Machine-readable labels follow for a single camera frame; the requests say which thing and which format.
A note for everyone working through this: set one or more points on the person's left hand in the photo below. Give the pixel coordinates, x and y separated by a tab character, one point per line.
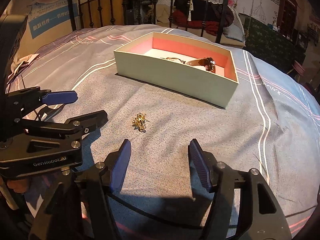
16	186

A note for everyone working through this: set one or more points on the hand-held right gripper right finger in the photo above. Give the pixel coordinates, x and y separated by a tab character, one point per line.
200	165

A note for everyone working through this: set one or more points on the black metal bed frame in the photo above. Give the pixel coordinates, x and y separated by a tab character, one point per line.
99	7

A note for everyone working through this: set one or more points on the pile of dark clothes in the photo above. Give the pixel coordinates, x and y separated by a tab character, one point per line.
202	12

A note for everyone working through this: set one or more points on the blue and white wall poster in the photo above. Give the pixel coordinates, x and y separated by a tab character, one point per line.
47	12

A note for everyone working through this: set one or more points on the green patterned counter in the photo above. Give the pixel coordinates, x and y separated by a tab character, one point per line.
270	40

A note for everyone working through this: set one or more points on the pale green box pink lining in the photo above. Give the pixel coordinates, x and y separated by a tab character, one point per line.
175	82

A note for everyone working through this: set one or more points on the gold brooch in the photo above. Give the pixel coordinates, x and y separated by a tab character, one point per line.
140	122

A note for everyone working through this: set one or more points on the white wicker hanging chair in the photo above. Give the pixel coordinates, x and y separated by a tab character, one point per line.
165	7

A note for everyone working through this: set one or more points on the pink stool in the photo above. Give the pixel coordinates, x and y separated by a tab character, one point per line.
297	67

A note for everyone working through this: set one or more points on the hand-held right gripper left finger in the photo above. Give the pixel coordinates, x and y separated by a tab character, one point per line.
120	165

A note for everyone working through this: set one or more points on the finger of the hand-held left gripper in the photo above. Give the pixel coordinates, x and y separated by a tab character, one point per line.
92	120
60	97

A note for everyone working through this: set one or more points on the light blue pillow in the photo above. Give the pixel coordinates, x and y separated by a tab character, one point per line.
233	33

